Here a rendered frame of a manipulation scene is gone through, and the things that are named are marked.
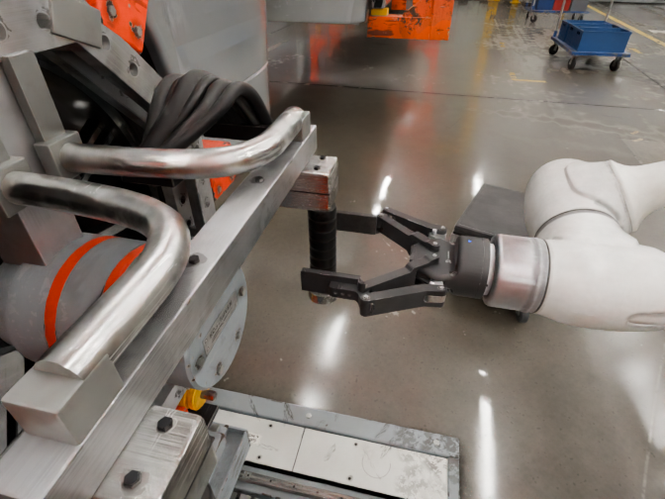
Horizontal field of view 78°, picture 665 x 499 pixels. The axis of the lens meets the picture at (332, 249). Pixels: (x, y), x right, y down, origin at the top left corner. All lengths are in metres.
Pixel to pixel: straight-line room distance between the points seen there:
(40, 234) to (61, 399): 0.26
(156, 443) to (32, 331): 0.24
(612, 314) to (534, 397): 1.01
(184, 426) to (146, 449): 0.02
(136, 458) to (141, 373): 0.04
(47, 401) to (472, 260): 0.41
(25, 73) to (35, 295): 0.18
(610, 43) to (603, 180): 5.26
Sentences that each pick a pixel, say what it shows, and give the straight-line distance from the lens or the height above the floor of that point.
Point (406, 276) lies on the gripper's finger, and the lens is 0.49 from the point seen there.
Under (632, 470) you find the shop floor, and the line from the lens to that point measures 1.51.
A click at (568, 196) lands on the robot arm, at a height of 0.89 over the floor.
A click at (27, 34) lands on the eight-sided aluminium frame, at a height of 1.09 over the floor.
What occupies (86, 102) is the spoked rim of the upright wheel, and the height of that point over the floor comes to 0.99.
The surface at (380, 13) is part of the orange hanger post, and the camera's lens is 3.93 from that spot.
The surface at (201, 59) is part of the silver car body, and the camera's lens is 0.87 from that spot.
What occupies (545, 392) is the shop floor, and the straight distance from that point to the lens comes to 1.55.
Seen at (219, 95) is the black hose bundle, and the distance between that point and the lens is 0.44.
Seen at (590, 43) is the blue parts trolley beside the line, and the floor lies 0.29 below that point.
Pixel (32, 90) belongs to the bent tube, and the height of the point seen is 1.06.
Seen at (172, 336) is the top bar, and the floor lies 0.97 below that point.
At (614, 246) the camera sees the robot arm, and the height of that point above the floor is 0.88.
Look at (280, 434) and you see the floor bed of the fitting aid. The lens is 1.24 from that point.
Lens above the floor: 1.15
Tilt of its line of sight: 37 degrees down
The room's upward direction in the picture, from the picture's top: straight up
